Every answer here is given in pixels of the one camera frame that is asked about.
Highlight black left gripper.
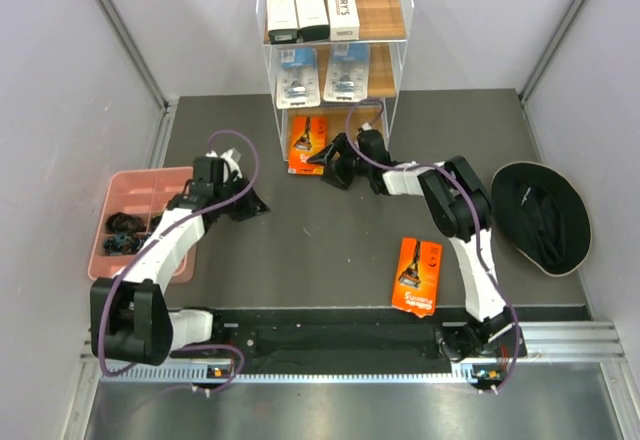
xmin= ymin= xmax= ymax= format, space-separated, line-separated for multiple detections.
xmin=215 ymin=172 xmax=270 ymax=222

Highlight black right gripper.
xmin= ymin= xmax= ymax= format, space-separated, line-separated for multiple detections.
xmin=309 ymin=134 xmax=373 ymax=190

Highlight orange Gillette Fusion box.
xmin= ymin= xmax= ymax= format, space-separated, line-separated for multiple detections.
xmin=391 ymin=237 xmax=443 ymax=318
xmin=288 ymin=116 xmax=328 ymax=176

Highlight blue Gillette blister pack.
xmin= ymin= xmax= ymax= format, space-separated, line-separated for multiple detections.
xmin=323 ymin=43 xmax=370 ymax=103
xmin=276 ymin=47 xmax=321 ymax=110

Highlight white Harry's logo box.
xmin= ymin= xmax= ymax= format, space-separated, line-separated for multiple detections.
xmin=327 ymin=0 xmax=360 ymax=41

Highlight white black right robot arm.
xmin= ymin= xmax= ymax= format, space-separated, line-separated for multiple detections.
xmin=307 ymin=130 xmax=523 ymax=361

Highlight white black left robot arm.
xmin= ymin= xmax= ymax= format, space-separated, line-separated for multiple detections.
xmin=89 ymin=149 xmax=269 ymax=366

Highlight pink compartment tray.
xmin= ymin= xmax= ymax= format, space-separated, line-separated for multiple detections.
xmin=87 ymin=167 xmax=192 ymax=281

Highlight black and beige bucket hat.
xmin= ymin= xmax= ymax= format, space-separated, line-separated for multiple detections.
xmin=490 ymin=161 xmax=592 ymax=277

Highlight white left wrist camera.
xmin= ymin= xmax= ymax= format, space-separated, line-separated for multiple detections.
xmin=205 ymin=148 xmax=242 ymax=175

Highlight black hair ties pile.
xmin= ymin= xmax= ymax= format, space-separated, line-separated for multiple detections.
xmin=106 ymin=212 xmax=149 ymax=234

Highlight white wire wooden shelf unit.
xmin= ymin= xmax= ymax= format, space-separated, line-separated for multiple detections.
xmin=255 ymin=0 xmax=415 ymax=141

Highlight blue patterned hair ties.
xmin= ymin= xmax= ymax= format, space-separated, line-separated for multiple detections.
xmin=102 ymin=232 xmax=149 ymax=256

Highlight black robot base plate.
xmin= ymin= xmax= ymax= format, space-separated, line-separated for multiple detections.
xmin=169 ymin=307 xmax=526 ymax=361

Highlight grey slotted cable duct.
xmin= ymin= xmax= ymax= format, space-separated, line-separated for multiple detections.
xmin=99 ymin=362 xmax=481 ymax=386

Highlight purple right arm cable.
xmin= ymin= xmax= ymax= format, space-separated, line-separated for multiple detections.
xmin=345 ymin=98 xmax=522 ymax=394

